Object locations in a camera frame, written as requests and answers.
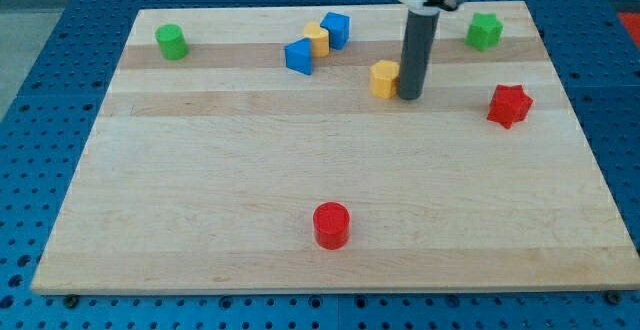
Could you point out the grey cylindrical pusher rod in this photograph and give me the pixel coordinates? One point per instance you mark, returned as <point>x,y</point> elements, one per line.
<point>418,40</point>

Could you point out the yellow hexagon block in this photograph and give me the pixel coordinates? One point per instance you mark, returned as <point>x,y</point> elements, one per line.
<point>384,76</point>

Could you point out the blue triangle block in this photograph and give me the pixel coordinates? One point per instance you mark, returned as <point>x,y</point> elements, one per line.
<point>298,56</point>

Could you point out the green star block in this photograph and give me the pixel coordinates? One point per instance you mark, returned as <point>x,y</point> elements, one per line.
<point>484,31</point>

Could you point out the blue cube block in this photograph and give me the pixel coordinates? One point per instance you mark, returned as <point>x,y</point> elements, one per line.
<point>338,26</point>

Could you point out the yellow heart block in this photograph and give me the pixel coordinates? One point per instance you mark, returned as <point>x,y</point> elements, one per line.
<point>319,38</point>

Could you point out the red star block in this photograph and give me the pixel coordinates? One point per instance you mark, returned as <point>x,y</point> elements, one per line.
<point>509,105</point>

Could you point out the red cylinder block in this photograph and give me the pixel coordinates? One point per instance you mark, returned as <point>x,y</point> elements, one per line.
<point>331,225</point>

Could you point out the light wooden board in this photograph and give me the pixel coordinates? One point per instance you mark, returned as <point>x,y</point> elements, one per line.
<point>202,175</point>

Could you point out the green cylinder block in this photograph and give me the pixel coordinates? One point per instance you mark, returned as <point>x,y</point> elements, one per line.
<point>171,42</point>

